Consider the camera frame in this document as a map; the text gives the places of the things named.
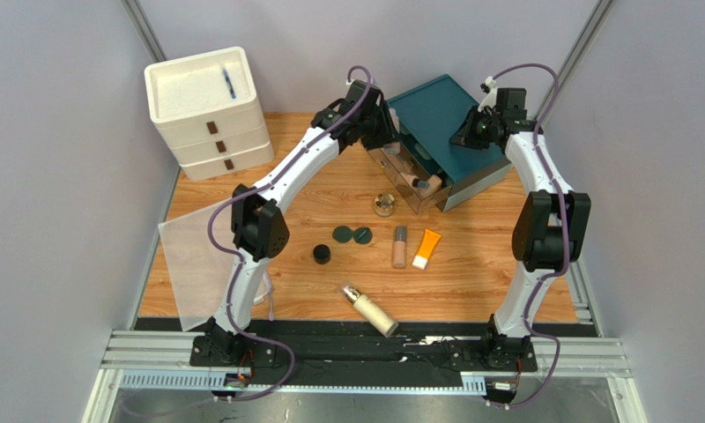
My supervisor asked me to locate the blue pen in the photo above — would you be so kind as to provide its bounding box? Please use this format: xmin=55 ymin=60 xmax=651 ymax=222
xmin=222 ymin=68 xmax=237 ymax=100

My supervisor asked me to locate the dark green round compact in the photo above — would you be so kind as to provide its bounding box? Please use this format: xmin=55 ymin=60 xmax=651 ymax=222
xmin=332 ymin=226 xmax=353 ymax=243

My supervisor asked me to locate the white three drawer cabinet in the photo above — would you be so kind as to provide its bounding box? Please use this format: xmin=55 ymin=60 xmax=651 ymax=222
xmin=144 ymin=47 xmax=275 ymax=181

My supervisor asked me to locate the clear acrylic drawer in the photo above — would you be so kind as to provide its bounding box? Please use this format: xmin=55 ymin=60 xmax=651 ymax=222
xmin=368 ymin=135 xmax=451 ymax=214

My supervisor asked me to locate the grey cap foundation bottle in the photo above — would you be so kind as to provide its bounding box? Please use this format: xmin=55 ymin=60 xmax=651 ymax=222
xmin=392 ymin=226 xmax=407 ymax=269

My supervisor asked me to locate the teal drawer organizer box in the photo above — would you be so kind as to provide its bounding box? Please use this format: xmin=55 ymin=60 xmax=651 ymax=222
xmin=388 ymin=74 xmax=510 ymax=212

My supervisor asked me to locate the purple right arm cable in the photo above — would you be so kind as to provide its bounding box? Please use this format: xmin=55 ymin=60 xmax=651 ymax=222
xmin=481 ymin=62 xmax=572 ymax=410

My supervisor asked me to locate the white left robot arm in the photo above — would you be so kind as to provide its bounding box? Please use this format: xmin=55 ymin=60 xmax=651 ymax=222
xmin=204 ymin=80 xmax=397 ymax=355

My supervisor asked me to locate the cream pump lotion bottle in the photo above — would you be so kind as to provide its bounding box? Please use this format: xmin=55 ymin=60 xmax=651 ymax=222
xmin=340 ymin=284 xmax=398 ymax=338

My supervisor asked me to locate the gold lid cream jar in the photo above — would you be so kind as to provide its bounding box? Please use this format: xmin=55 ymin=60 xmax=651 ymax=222
xmin=374 ymin=192 xmax=397 ymax=217

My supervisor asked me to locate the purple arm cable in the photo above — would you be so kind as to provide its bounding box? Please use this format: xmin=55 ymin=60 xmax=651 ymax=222
xmin=481 ymin=62 xmax=572 ymax=410
xmin=120 ymin=64 xmax=375 ymax=419

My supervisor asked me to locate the clear plastic bottle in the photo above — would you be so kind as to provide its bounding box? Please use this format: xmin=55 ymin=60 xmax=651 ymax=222
xmin=384 ymin=108 xmax=401 ymax=154

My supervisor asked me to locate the orange cosmetic tube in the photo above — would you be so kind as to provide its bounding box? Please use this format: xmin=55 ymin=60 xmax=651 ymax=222
xmin=412 ymin=229 xmax=442 ymax=271

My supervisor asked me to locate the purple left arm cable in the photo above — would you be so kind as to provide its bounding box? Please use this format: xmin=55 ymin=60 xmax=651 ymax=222
xmin=120 ymin=64 xmax=375 ymax=419

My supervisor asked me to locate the white mesh pouch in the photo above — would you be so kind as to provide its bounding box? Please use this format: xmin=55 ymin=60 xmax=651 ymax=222
xmin=159 ymin=201 xmax=271 ymax=333

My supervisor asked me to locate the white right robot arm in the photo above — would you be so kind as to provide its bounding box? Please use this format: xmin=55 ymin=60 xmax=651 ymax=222
xmin=463 ymin=84 xmax=591 ymax=361

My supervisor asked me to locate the small black jar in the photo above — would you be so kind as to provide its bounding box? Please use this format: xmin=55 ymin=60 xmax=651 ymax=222
xmin=312 ymin=244 xmax=331 ymax=264

